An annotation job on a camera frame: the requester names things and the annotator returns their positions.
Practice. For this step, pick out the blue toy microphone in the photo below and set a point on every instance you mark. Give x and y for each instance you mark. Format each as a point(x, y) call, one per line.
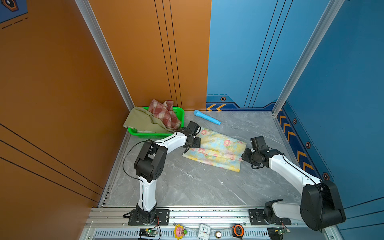
point(199, 114)

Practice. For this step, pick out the yellow pink flower toy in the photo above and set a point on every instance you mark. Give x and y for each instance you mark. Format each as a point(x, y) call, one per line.
point(180, 232)

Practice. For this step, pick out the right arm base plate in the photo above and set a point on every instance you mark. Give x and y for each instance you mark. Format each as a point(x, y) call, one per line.
point(260, 217)

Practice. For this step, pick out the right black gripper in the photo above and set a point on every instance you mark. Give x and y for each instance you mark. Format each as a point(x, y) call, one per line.
point(244, 156)

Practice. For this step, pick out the small white clock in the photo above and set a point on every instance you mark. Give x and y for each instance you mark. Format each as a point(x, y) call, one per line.
point(204, 232)

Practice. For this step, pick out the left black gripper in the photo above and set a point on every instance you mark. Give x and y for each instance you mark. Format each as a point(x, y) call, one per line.
point(197, 144)

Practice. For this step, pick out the orange black tape measure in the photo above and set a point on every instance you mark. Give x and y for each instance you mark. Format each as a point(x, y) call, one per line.
point(238, 231)

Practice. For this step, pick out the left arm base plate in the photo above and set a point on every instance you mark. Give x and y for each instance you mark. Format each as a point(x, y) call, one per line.
point(141, 218)

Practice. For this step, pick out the right circuit board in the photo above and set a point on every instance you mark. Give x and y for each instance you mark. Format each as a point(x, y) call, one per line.
point(278, 233)

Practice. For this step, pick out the small round brass object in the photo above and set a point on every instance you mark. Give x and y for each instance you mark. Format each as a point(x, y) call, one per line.
point(218, 234)

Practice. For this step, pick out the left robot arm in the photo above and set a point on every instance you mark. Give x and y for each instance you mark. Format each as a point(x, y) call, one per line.
point(150, 164)

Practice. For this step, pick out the red plaid skirt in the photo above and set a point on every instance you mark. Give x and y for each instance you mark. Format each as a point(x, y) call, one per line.
point(164, 112)

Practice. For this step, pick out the floral pastel skirt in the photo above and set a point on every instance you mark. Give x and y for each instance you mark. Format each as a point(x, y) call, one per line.
point(218, 150)

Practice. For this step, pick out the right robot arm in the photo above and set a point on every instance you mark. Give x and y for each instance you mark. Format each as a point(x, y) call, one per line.
point(321, 205)

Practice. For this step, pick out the aluminium front rail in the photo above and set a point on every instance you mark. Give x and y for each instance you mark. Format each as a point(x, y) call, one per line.
point(112, 224)

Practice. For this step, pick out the green circuit board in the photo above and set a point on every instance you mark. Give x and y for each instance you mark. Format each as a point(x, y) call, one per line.
point(148, 234)

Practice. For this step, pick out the green plastic basket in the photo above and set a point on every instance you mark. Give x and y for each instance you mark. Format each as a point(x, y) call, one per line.
point(134, 132)

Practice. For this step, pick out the olive green skirt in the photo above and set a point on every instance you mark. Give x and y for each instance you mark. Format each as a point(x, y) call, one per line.
point(144, 122)

